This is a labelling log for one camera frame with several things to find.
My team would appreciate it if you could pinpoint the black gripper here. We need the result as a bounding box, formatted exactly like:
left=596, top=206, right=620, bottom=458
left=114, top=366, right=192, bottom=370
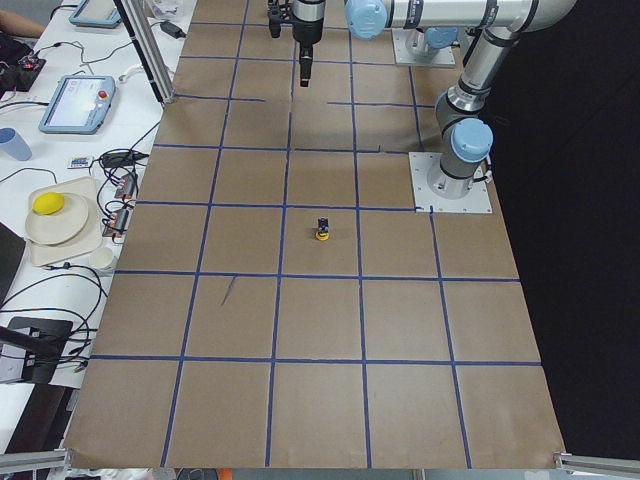
left=291, top=0, right=325, bottom=88

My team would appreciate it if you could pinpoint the yellow push button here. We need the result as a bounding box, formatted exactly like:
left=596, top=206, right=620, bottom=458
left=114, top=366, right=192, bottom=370
left=315, top=217, right=330, bottom=241

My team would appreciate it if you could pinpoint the person forearm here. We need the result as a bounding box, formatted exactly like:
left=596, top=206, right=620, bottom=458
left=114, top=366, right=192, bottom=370
left=0, top=10, right=46, bottom=38

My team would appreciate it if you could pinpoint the black power adapter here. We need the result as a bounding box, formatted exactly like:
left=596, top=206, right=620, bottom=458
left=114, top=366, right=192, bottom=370
left=160, top=20, right=186, bottom=39

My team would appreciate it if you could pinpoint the blue teach pendant far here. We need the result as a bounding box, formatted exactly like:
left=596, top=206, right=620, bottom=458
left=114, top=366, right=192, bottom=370
left=69, top=0, right=121, bottom=29

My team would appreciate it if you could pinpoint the blue teach pendant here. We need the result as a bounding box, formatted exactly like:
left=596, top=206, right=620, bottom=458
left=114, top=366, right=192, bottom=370
left=69, top=0, right=121, bottom=29
left=39, top=75, right=116, bottom=135

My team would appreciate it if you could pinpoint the blue teach pendant near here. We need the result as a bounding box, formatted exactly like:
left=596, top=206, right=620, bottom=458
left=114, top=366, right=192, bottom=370
left=39, top=75, right=116, bottom=135

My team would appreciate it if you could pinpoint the small colourful card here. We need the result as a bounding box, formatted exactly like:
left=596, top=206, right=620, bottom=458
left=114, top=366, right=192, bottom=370
left=67, top=156, right=94, bottom=169

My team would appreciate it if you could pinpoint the brown paper table cover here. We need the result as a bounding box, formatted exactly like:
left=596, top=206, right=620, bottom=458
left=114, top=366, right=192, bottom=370
left=65, top=1, right=563, bottom=469

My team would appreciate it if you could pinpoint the white paper cup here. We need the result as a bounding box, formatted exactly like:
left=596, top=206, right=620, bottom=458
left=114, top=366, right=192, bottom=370
left=88, top=247, right=118, bottom=276

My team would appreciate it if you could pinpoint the yellow lemon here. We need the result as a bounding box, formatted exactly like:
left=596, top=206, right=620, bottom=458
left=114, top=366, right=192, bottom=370
left=32, top=192, right=65, bottom=215

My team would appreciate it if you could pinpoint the beige round plate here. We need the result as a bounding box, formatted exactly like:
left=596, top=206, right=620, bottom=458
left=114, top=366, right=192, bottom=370
left=25, top=193, right=89, bottom=245

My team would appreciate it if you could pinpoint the light blue plastic cup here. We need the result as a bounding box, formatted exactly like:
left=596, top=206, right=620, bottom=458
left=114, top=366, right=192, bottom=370
left=0, top=127, right=32, bottom=161

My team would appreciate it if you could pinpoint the beige square tray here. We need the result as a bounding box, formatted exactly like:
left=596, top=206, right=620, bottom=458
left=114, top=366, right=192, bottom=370
left=25, top=177, right=102, bottom=267

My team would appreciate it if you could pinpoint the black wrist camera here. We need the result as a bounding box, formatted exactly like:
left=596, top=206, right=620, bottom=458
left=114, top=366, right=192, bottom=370
left=267, top=0, right=292, bottom=39

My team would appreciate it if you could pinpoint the aluminium frame post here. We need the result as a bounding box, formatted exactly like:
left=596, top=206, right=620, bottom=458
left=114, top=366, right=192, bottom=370
left=114, top=0, right=175, bottom=105

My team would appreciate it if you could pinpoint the black camera stand base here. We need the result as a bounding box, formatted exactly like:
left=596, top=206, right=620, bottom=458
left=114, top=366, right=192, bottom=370
left=1, top=316, right=73, bottom=357

